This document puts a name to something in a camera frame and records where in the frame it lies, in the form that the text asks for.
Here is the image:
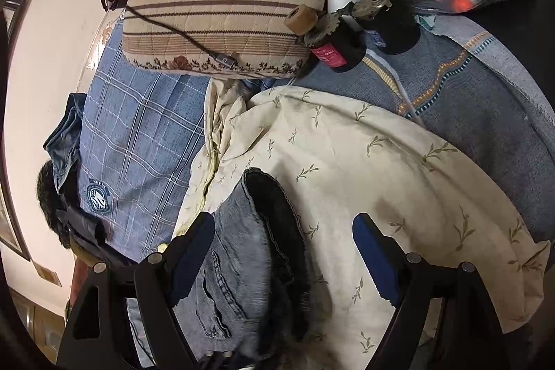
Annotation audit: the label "cream leaf-print blanket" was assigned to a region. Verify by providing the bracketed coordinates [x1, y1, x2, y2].
[174, 80, 549, 369]

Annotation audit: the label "blue plaid duvet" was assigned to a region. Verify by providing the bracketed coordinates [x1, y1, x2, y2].
[78, 24, 209, 262]

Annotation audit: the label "grey knit sweater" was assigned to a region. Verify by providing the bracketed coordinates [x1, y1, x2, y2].
[259, 14, 555, 249]

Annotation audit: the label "black leather jacket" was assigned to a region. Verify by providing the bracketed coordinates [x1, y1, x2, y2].
[37, 161, 136, 268]

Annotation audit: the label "framed wall picture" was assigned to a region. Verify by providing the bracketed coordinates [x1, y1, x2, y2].
[0, 0, 34, 262]

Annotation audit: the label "blue denim garment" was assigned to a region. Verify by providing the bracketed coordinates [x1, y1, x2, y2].
[43, 93, 86, 192]

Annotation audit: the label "grey denim pants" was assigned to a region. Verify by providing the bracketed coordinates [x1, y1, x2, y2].
[174, 168, 310, 369]

